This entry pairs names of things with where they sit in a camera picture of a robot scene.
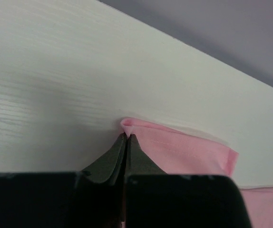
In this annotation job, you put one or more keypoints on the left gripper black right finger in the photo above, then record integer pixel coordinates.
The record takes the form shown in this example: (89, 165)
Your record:
(155, 199)

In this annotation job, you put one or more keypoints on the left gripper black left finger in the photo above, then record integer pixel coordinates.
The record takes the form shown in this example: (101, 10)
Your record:
(90, 198)

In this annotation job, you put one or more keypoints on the pink t shirt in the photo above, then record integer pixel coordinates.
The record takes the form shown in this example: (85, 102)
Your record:
(176, 152)

